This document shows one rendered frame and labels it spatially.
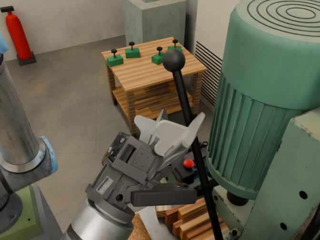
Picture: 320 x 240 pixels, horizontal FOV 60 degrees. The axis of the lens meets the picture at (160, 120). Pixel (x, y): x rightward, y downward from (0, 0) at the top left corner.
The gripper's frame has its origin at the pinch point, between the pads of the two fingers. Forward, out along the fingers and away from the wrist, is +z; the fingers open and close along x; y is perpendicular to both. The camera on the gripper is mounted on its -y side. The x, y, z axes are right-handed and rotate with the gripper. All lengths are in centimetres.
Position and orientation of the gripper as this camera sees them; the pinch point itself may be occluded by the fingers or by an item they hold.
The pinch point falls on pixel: (185, 112)
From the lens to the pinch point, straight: 48.1
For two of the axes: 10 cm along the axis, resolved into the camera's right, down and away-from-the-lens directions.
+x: -3.7, -0.7, 9.3
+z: 5.2, -8.4, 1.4
